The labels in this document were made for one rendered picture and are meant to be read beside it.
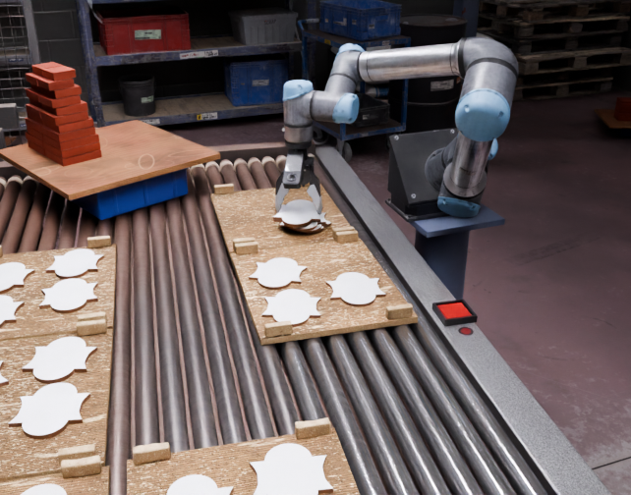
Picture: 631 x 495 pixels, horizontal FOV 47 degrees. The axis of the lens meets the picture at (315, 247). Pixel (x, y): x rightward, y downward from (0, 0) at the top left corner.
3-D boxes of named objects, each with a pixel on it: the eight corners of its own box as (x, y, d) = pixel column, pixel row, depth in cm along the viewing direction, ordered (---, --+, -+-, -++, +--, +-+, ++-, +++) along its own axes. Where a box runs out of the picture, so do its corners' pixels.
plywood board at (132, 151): (138, 124, 256) (137, 119, 255) (220, 158, 223) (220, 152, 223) (-4, 155, 226) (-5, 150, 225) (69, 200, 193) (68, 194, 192)
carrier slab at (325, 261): (360, 243, 193) (360, 238, 192) (418, 322, 157) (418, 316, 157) (230, 258, 185) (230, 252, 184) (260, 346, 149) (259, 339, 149)
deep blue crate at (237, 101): (278, 91, 651) (277, 50, 634) (290, 102, 616) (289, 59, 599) (223, 95, 638) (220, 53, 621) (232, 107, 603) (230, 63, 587)
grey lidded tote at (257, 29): (282, 34, 627) (281, 6, 617) (300, 42, 598) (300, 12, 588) (228, 39, 608) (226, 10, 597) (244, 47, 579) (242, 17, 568)
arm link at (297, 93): (309, 86, 178) (277, 83, 181) (309, 130, 183) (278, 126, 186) (319, 80, 185) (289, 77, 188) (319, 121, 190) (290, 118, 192)
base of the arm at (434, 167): (464, 149, 225) (479, 136, 216) (475, 194, 221) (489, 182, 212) (420, 151, 221) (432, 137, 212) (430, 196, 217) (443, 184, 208)
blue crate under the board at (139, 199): (140, 169, 244) (136, 140, 240) (191, 193, 224) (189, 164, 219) (52, 192, 225) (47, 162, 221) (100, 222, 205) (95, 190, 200)
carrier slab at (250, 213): (320, 188, 229) (320, 183, 228) (359, 243, 193) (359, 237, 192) (210, 197, 221) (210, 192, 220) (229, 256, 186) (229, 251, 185)
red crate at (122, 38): (181, 40, 604) (178, 6, 591) (192, 50, 566) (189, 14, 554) (99, 46, 583) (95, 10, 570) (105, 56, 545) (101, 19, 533)
